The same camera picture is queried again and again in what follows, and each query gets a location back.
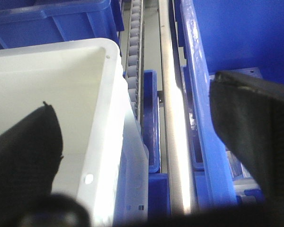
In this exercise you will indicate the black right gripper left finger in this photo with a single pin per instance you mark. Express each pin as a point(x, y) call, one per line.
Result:
point(30, 155)

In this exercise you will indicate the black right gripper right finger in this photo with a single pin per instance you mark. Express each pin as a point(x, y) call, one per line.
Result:
point(248, 116)

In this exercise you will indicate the white plastic bin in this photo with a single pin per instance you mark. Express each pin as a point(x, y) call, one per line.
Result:
point(83, 81)

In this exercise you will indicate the blue bin at right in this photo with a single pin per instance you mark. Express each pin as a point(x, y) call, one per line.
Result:
point(245, 36)

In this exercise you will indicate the blue bin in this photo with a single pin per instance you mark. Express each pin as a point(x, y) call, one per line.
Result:
point(142, 190)
point(34, 22)
point(245, 36)

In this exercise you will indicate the blue bin lower middle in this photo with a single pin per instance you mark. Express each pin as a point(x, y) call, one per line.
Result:
point(142, 190)

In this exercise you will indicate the blue bin behind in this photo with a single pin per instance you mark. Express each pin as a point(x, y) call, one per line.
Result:
point(34, 22)

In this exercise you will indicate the right roller track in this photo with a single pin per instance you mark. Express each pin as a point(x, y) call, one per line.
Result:
point(134, 67)

